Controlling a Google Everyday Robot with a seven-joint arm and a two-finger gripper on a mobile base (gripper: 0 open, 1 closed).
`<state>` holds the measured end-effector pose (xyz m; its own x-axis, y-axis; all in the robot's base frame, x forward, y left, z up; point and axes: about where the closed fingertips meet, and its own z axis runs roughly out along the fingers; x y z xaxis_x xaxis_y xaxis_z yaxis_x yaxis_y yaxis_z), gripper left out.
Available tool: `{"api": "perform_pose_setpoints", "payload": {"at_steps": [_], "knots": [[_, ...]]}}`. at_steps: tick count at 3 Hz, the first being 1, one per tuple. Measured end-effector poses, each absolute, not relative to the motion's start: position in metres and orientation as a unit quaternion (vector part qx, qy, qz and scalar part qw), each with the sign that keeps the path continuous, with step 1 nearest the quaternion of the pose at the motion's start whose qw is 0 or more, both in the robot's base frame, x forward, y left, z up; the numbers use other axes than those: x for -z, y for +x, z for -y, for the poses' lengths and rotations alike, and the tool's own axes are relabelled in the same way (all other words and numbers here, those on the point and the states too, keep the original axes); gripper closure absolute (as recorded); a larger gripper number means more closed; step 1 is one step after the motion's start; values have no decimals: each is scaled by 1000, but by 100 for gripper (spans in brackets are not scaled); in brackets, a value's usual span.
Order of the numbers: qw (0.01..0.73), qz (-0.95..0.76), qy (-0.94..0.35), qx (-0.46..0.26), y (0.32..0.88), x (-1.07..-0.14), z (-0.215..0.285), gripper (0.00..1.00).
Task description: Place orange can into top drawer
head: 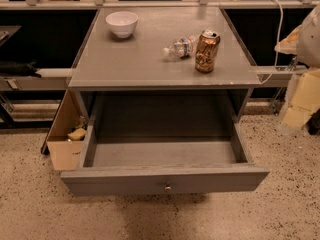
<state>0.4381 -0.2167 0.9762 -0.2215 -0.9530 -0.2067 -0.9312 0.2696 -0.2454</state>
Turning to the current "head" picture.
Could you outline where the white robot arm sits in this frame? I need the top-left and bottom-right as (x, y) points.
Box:
(274, 4), (320, 133)

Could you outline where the white ceramic bowl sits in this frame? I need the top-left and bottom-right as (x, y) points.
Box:
(106, 11), (138, 38)

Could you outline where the clear plastic water bottle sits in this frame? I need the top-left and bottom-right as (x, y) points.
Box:
(163, 34), (199, 59)

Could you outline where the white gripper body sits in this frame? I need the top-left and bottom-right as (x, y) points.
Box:
(279, 68), (320, 133)

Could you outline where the black cloth on shelf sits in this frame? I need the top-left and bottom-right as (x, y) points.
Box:
(0, 61), (41, 78)

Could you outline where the brass drawer knob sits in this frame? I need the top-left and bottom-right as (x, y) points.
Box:
(164, 184), (172, 192)

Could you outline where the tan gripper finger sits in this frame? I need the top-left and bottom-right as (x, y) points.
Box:
(274, 25), (302, 55)

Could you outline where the orange soda can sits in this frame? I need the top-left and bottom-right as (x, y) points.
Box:
(195, 30), (220, 73)

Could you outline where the grey cabinet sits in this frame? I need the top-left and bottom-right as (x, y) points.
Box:
(68, 6), (263, 123)

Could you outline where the grey open top drawer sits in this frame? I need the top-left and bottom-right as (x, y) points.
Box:
(60, 93), (270, 197)

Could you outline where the yellow sponge in box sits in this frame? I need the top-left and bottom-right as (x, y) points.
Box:
(68, 128), (86, 141)

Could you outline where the cardboard box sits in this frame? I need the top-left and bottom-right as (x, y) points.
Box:
(45, 90), (86, 171)

